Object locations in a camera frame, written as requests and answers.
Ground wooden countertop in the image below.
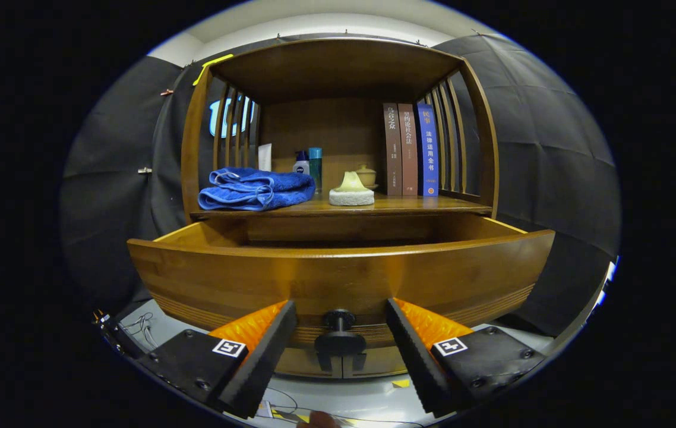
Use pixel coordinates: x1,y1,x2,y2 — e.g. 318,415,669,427
191,191,492,218

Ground dark brown book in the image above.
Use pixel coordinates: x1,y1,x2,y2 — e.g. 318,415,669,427
383,103,403,197

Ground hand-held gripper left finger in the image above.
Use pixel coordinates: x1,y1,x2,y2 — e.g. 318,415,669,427
136,300,297,420

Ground black backdrop cloth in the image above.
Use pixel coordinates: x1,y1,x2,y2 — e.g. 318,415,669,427
59,33,621,339

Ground reddish brown book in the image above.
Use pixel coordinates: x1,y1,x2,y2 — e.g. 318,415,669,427
397,103,419,197

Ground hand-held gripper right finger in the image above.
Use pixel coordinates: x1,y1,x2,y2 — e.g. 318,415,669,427
384,297,547,418

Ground yellow-green sponge with white base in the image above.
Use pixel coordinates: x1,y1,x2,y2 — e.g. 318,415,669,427
329,171,375,206

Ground black device with wires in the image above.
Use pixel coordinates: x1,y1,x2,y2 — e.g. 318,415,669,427
93,310,131,351

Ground wooden drawer with black knob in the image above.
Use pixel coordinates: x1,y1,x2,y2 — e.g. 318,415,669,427
127,214,555,357

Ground wooden cabinet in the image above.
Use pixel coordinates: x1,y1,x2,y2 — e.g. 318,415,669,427
181,37,500,379

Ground beige lidded teacup with saucer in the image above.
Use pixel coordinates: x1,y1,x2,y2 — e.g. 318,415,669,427
355,164,378,191

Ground wooden cabinet door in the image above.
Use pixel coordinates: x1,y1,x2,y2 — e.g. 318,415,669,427
273,347,339,379
341,345,410,379

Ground blue book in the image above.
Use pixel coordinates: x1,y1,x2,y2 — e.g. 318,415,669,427
416,103,440,197

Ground teal bottle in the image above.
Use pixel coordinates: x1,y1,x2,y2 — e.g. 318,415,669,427
308,147,323,194

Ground blue folded towel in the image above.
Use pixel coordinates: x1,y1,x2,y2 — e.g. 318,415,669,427
198,167,316,212

